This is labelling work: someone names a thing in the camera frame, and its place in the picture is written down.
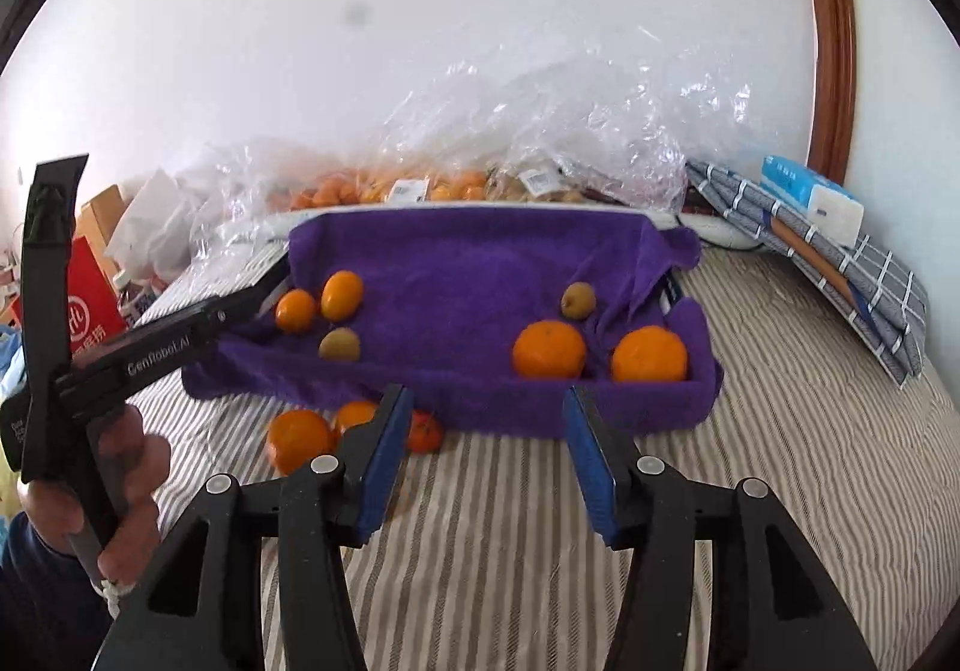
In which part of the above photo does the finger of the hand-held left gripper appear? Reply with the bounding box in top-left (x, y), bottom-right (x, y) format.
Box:
top-left (21, 153), bottom-right (91, 484)
top-left (199, 260), bottom-right (293, 346)

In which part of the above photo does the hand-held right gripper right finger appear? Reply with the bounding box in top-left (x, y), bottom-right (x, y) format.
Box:
top-left (562, 384), bottom-right (878, 671)

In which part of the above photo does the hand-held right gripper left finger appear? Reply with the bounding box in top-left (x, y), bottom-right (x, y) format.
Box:
top-left (90, 384), bottom-right (416, 671)

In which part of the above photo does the orange mandarin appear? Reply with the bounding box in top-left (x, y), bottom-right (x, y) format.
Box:
top-left (332, 401), bottom-right (380, 439)
top-left (266, 408), bottom-right (335, 477)
top-left (610, 326), bottom-right (689, 384)
top-left (321, 270), bottom-right (365, 323)
top-left (512, 320), bottom-right (587, 379)
top-left (405, 411), bottom-right (443, 454)
top-left (274, 288), bottom-right (317, 333)

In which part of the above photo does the brown kiwi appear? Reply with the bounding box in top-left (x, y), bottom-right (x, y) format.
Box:
top-left (319, 328), bottom-right (361, 363)
top-left (561, 282), bottom-right (598, 321)

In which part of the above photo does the purple towel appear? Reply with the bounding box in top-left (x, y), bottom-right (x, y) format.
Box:
top-left (182, 202), bottom-right (725, 436)

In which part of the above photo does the person's left forearm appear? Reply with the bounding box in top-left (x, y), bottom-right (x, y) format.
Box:
top-left (0, 513), bottom-right (113, 671)

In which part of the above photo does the person's left hand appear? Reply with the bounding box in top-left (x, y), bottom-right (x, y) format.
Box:
top-left (21, 407), bottom-right (171, 589)

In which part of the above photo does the red paper bag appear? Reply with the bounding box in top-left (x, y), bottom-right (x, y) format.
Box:
top-left (11, 236), bottom-right (128, 349)

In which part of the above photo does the cardboard box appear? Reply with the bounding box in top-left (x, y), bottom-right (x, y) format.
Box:
top-left (75, 185), bottom-right (128, 244)

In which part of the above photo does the crumpled clear plastic bag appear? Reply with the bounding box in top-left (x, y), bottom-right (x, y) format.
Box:
top-left (187, 142), bottom-right (316, 267)

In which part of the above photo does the striped mattress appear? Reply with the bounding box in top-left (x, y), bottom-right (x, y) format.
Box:
top-left (124, 243), bottom-right (960, 671)

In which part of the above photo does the white plastic bag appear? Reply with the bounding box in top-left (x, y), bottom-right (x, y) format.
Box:
top-left (105, 168), bottom-right (218, 282)

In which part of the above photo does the clear bag of mandarins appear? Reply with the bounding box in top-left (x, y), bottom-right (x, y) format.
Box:
top-left (289, 167), bottom-right (492, 211)

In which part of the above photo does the clear bag of brown fruit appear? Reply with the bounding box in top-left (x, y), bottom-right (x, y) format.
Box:
top-left (487, 168), bottom-right (601, 207)

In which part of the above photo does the brown notebook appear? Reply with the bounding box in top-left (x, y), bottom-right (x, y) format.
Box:
top-left (769, 213), bottom-right (863, 312)

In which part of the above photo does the blue plaid cloth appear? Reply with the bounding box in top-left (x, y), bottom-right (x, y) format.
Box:
top-left (684, 161), bottom-right (931, 387)

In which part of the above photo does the blue tissue pack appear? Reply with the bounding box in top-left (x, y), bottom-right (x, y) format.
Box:
top-left (761, 155), bottom-right (826, 207)

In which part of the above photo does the white tissue pack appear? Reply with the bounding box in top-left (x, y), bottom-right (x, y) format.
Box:
top-left (808, 183), bottom-right (866, 248)

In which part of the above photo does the large clear plastic bag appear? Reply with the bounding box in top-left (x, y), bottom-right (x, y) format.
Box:
top-left (367, 26), bottom-right (751, 207)

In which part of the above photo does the brown wooden door frame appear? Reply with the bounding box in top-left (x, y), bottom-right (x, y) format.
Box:
top-left (791, 0), bottom-right (857, 188)

